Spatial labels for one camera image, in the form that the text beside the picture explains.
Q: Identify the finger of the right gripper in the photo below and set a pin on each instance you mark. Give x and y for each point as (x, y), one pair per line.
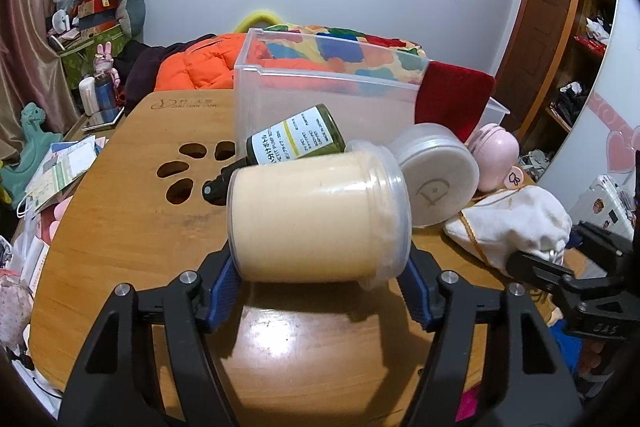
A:
(603, 247)
(537, 272)

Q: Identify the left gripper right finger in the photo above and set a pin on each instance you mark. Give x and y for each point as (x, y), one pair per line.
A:
(525, 380)

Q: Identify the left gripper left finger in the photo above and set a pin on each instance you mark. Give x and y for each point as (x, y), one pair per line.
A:
(114, 381)

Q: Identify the white drawstring cloth bag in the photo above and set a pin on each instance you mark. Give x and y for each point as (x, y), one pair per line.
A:
(529, 220)

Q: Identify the pink round case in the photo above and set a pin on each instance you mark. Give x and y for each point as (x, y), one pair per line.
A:
(496, 152)

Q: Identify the clear round cotton pad box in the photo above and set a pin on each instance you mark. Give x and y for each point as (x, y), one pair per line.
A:
(441, 174)

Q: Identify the red velvet gift pouch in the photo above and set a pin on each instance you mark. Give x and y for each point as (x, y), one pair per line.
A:
(454, 97)

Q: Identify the cream plastic jar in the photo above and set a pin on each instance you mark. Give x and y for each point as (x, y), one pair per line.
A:
(327, 219)

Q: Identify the green spray bottle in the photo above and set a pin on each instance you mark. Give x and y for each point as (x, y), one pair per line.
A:
(310, 133)

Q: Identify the brown wooden door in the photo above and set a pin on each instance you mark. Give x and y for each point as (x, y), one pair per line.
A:
(535, 39)

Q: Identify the wooden shelf unit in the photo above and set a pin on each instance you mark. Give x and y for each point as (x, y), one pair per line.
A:
(575, 65)

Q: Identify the stack of papers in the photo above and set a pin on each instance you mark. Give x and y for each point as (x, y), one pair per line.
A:
(62, 166)

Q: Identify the teal dinosaur plush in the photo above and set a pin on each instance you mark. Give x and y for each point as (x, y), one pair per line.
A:
(15, 178)

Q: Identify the clear plastic storage bin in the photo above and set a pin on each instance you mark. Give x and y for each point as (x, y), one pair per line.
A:
(363, 107)

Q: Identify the tablet on side table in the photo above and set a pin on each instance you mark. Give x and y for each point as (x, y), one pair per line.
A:
(104, 119)

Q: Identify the colourful patchwork blanket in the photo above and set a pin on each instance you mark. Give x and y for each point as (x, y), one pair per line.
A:
(340, 50)

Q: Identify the dark purple garment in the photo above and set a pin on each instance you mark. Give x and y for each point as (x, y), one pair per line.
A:
(138, 64)

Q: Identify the pink rabbit figure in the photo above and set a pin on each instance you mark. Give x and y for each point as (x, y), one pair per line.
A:
(103, 63)

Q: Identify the orange puffer jacket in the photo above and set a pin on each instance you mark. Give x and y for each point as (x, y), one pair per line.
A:
(205, 65)

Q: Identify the yellow curved headboard pillow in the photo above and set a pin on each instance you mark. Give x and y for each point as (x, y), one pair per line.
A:
(257, 19)

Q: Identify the pink curtain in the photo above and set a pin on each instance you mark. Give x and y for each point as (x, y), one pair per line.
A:
(30, 72)

